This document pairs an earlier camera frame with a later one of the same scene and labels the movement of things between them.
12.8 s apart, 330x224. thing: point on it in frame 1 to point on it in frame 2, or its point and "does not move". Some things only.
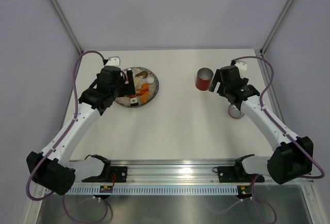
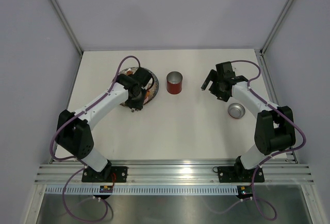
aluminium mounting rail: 178,172 does not move
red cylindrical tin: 203,79 to 174,81
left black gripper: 131,90 to 137,105
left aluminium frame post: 60,12 does not move
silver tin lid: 234,112 does not move
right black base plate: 236,174 does not move
